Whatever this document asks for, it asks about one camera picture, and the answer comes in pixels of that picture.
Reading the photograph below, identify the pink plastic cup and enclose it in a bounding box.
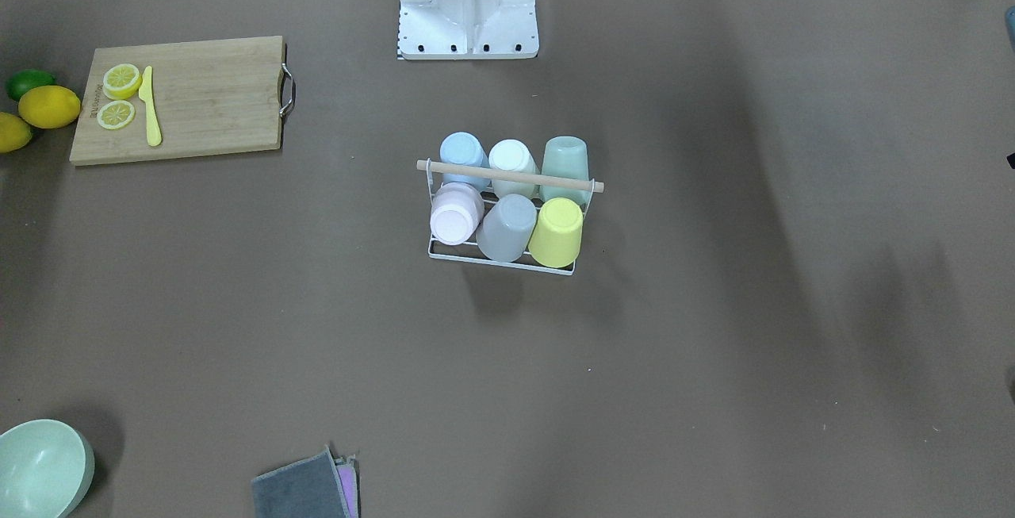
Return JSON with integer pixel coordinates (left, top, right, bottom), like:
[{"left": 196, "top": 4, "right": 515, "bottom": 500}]
[{"left": 429, "top": 182, "right": 485, "bottom": 246}]

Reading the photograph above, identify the green plastic cup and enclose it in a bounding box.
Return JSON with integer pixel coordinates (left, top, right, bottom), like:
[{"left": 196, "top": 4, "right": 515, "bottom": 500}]
[{"left": 540, "top": 136, "right": 592, "bottom": 206}]

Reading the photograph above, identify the grey plastic cup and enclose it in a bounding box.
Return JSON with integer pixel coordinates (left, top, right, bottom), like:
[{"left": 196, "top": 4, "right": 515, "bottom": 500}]
[{"left": 477, "top": 195, "right": 538, "bottom": 262}]

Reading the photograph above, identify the yellow plastic cup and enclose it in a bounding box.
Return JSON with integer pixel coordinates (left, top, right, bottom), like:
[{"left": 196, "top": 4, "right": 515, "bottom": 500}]
[{"left": 528, "top": 198, "right": 584, "bottom": 269}]

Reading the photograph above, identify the white plastic cup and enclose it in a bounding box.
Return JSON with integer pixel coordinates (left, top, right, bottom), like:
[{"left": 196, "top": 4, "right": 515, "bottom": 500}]
[{"left": 488, "top": 139, "right": 540, "bottom": 199}]

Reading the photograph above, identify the blue plastic cup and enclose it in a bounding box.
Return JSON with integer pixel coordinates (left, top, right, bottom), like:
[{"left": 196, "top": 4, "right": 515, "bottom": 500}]
[{"left": 439, "top": 132, "right": 492, "bottom": 193}]

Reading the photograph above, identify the pink folded cloth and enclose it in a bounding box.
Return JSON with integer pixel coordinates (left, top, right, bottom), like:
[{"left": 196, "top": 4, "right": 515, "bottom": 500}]
[{"left": 334, "top": 457, "right": 360, "bottom": 518}]

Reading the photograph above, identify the wooden cutting board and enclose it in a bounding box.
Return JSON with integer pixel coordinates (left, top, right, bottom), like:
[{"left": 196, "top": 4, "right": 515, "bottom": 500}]
[{"left": 70, "top": 35, "right": 295, "bottom": 167}]

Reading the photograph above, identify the grey folded cloth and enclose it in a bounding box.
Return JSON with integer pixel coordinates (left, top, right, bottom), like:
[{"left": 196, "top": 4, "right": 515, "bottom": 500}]
[{"left": 251, "top": 448, "right": 347, "bottom": 517}]

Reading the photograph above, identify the yellow plastic knife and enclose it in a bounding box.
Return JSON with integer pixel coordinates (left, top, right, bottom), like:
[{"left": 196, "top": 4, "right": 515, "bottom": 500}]
[{"left": 138, "top": 65, "right": 163, "bottom": 147}]

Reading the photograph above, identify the lemon half slice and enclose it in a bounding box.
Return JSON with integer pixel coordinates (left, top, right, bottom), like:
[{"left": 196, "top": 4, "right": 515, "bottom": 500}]
[{"left": 102, "top": 63, "right": 143, "bottom": 100}]

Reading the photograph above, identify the yellow lemon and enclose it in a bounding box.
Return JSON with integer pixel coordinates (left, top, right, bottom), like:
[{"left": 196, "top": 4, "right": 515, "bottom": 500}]
[
  {"left": 0, "top": 112, "right": 33, "bottom": 154},
  {"left": 18, "top": 85, "right": 81, "bottom": 130}
]

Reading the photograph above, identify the green lime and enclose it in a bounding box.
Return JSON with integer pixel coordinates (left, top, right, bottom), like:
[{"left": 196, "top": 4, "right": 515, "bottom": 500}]
[{"left": 5, "top": 69, "right": 56, "bottom": 102}]

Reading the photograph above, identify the mint green bowl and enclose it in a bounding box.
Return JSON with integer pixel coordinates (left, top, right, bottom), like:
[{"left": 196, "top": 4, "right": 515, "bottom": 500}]
[{"left": 1, "top": 418, "right": 95, "bottom": 517}]

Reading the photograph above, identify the white wire cup rack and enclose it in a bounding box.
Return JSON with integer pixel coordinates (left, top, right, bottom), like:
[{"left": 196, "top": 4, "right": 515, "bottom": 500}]
[{"left": 416, "top": 158, "right": 605, "bottom": 276}]

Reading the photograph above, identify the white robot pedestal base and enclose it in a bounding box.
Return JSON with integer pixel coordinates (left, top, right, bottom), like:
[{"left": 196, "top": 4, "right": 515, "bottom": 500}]
[{"left": 396, "top": 0, "right": 540, "bottom": 60}]

